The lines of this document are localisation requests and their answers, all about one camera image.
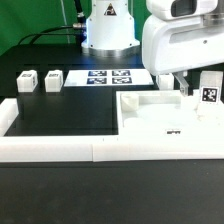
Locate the white U-shaped obstacle fence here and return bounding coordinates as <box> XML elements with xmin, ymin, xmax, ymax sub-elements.
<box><xmin>0</xmin><ymin>98</ymin><xmax>224</xmax><ymax>163</ymax></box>

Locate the white sheet with AprilTags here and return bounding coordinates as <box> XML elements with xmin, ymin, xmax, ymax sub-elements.
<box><xmin>64</xmin><ymin>69</ymin><xmax>153</xmax><ymax>87</ymax></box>

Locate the white square tabletop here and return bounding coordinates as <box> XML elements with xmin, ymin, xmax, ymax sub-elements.
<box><xmin>116</xmin><ymin>90</ymin><xmax>224</xmax><ymax>139</ymax></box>

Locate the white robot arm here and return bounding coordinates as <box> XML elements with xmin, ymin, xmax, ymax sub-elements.
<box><xmin>82</xmin><ymin>0</ymin><xmax>224</xmax><ymax>86</ymax></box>

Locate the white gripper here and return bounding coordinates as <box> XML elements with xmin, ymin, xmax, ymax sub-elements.
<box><xmin>142</xmin><ymin>15</ymin><xmax>224</xmax><ymax>96</ymax></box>

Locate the black cable bundle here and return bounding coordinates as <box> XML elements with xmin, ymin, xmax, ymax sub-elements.
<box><xmin>17</xmin><ymin>0</ymin><xmax>88</xmax><ymax>46</ymax></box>

